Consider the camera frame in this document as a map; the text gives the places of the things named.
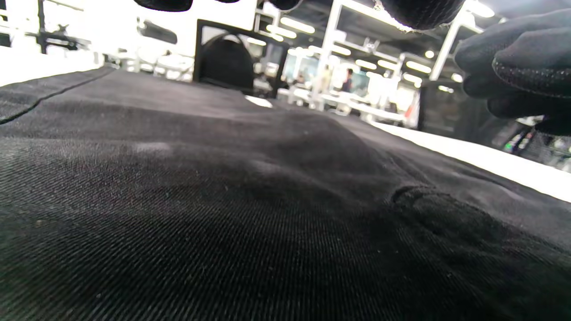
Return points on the person's left hand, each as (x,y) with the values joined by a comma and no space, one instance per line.
(424,13)

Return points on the person's right hand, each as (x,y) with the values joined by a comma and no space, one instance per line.
(526,67)

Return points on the black trousers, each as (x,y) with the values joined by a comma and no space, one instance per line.
(223,214)

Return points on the black mesh office chair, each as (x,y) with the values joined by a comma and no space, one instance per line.
(227,62)

